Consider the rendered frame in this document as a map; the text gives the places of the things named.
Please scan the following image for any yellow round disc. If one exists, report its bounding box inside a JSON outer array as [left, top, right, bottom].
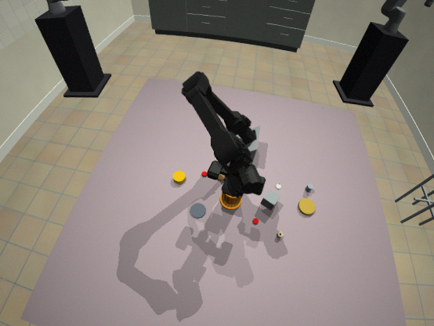
[[298, 198, 315, 216]]

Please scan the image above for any yellow flat disc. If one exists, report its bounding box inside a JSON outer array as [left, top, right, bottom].
[[173, 171, 186, 183]]

